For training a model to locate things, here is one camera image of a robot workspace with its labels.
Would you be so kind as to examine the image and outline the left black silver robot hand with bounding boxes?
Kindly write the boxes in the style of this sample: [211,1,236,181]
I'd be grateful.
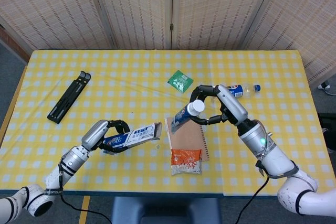
[81,119,131,155]

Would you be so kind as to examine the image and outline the dark blue chair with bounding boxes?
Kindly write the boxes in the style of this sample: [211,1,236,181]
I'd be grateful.
[111,196,223,224]

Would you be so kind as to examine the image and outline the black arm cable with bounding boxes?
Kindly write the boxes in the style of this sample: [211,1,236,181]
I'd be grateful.
[58,165,114,224]
[235,174,271,224]

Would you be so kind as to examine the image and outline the clear bottle with blue label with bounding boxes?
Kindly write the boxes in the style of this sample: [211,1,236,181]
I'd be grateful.
[209,83,262,103]

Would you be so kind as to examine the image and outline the white blue toothpaste tube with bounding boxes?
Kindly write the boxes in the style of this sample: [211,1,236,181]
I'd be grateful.
[171,99,205,134]

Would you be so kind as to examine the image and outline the orange white snack bag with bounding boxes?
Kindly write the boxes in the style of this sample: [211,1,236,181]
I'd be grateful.
[171,148,204,176]

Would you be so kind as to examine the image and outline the brown spiral notebook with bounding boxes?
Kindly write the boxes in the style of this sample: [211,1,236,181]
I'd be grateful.
[164,115,211,162]

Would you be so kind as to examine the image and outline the yellow checkered tablecloth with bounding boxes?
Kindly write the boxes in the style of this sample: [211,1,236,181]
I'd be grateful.
[0,49,336,197]

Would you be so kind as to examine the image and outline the blue toothpaste box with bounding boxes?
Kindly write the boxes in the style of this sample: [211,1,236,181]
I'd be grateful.
[102,122,162,155]

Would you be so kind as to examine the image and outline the green sachet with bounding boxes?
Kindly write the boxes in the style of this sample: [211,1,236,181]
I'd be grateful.
[167,69,194,94]

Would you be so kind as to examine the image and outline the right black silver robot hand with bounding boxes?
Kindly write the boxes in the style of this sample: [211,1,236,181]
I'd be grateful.
[189,84,249,127]

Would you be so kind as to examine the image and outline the black folding stand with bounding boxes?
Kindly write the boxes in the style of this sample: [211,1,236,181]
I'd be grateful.
[46,70,92,125]

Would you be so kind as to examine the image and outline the woven folding screen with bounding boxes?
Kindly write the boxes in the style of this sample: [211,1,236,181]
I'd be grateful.
[0,0,336,84]

